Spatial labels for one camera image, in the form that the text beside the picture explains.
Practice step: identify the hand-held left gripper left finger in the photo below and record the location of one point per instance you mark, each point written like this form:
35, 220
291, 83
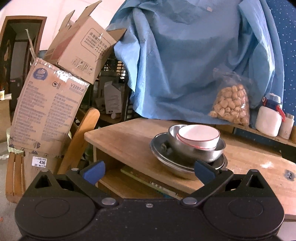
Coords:
96, 170

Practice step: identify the white bowl with red rim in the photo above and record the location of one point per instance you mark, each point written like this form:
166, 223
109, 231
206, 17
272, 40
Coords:
198, 134
196, 145

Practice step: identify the wooden chair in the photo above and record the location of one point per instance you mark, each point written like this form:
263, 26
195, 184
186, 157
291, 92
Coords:
81, 139

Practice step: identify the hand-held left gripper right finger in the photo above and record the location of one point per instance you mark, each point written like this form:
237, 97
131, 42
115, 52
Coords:
204, 173

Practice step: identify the light blue cloth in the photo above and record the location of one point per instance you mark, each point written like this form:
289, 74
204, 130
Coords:
185, 58

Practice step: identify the steel bowl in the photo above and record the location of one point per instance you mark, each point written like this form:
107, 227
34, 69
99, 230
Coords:
185, 151

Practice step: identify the small white jar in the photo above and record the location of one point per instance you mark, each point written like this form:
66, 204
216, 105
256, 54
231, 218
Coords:
113, 115

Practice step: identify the dotted dark blue cloth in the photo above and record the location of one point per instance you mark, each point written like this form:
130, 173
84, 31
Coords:
288, 46

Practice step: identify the cardboard box with price label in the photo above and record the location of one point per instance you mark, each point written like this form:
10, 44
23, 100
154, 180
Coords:
39, 162

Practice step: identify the wooden riser shelf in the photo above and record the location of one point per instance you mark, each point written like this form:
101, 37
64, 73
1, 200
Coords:
259, 132

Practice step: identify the black plastic crate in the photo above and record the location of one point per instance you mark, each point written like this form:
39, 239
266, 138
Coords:
115, 69

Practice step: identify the steel plate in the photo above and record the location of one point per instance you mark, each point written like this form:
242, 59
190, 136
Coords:
161, 160

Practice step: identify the white bottle with blue cap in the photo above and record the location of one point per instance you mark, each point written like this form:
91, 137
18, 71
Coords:
268, 122

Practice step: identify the small white bottle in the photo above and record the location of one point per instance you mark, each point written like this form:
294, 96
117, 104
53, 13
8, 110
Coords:
286, 128

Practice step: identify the open cardboard box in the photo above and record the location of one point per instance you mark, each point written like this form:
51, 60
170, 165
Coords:
85, 46

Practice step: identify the clear bag of snacks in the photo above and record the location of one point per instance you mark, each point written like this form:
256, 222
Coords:
233, 102

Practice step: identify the large printed cardboard box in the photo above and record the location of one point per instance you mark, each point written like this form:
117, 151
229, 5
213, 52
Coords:
46, 111

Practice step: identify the white carton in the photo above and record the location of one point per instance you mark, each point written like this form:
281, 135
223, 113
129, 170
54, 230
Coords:
113, 97

